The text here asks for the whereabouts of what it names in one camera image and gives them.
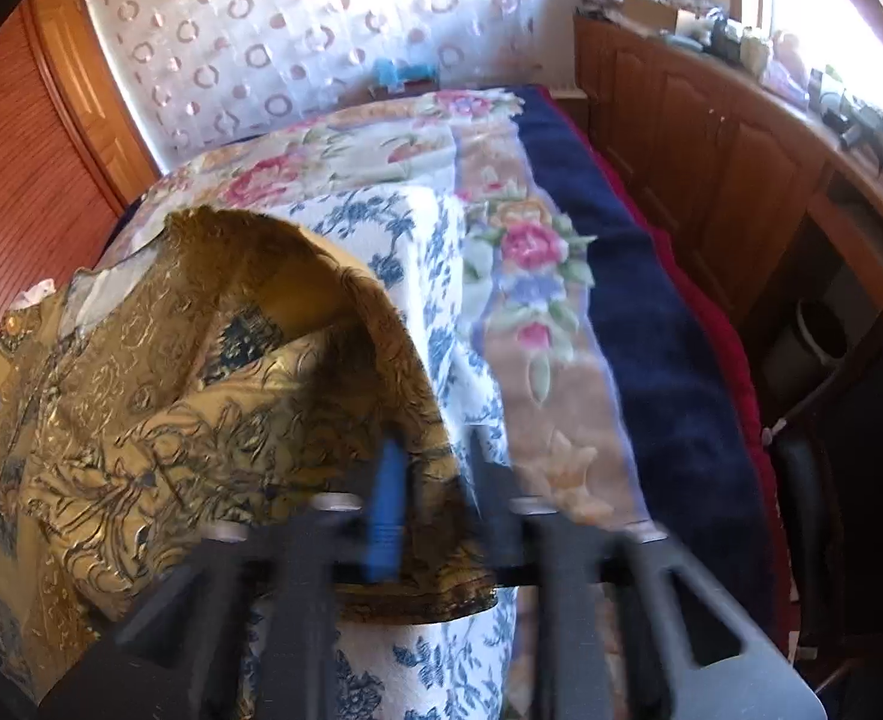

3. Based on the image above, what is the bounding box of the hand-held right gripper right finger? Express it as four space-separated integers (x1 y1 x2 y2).
469 426 825 720

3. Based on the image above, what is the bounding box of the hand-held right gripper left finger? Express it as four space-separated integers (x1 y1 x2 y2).
36 439 406 720

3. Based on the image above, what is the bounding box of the gold patterned garment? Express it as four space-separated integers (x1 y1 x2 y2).
0 206 498 720

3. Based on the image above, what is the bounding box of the blue white floral bedspread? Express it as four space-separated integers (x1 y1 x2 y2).
257 184 521 720

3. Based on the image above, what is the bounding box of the navy blue blanket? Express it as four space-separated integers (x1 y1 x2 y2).
512 86 780 616

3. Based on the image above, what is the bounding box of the pink flower printed blanket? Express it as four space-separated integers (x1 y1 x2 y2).
103 86 652 533

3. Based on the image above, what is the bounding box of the wooden slatted wardrobe door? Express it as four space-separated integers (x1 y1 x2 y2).
0 0 163 383

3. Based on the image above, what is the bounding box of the grey waste bin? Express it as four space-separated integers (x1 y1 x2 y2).
760 300 851 400

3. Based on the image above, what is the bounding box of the black chair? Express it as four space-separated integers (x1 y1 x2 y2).
770 330 883 668

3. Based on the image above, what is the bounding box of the long wooden cabinet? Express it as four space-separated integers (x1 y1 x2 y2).
572 11 883 361

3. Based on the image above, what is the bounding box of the blue plastic item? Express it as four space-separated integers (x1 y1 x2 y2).
370 58 438 96

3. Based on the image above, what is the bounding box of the white circle print curtain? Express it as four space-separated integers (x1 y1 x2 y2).
85 0 585 173

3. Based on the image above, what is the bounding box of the cardboard box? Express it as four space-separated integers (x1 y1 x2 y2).
621 0 678 35

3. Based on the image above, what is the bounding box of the row of small cabinet-top clutter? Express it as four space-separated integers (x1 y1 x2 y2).
576 0 883 203

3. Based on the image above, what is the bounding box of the bright window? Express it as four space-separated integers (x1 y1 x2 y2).
741 0 883 128

